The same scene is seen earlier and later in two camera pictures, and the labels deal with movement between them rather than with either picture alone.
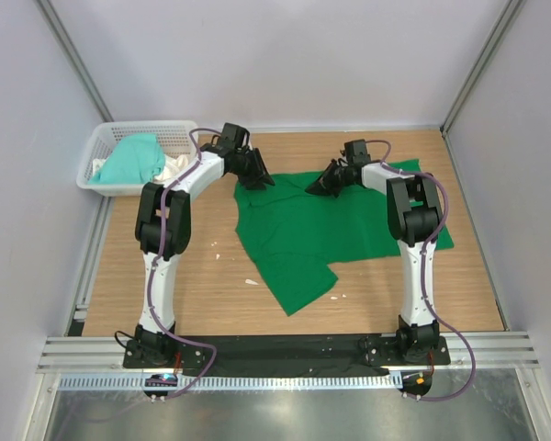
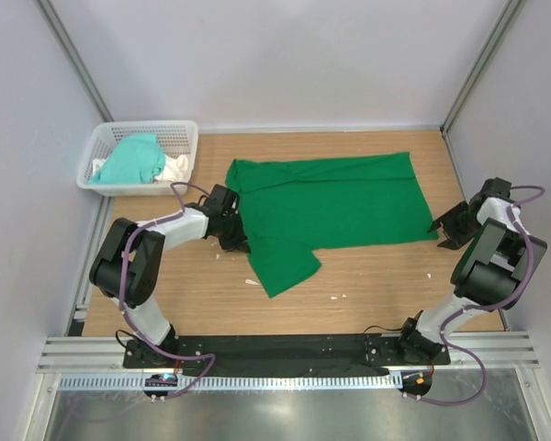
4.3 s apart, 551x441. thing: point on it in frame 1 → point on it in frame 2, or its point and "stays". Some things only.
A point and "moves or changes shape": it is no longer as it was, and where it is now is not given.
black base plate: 366,356 stays
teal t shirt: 137,159 stays
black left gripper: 259,175 → 240,240
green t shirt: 291,236 moves or changes shape
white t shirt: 170,167 stays
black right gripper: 323,184 → 455,242
